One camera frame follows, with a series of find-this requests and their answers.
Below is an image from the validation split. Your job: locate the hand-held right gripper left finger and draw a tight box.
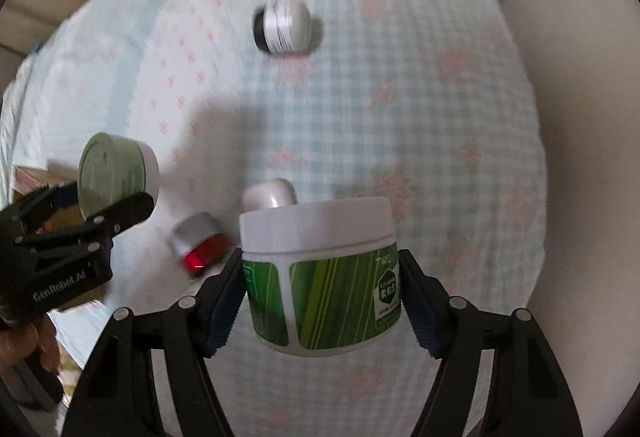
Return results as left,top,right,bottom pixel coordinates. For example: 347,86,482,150
75,247,247,437

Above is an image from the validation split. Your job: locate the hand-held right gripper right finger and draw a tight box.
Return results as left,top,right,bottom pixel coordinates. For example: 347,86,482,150
398,248,585,437

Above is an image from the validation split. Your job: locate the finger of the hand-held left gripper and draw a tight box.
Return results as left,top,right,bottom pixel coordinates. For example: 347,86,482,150
0,184,81,230
15,191,156,268

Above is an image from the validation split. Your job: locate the white jar with green label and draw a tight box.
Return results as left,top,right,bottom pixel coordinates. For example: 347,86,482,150
239,197,404,358

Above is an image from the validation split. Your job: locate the person's left hand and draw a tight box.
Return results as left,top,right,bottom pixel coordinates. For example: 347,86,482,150
0,314,62,375

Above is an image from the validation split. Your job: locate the red jar with silver lid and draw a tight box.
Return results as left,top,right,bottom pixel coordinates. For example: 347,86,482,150
170,212,232,278

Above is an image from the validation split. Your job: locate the checkered floral bed sheet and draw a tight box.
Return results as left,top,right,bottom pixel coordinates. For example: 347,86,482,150
0,0,548,437

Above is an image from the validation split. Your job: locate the small white black-capped jar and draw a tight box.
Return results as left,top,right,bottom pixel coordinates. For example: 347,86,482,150
252,0,313,56

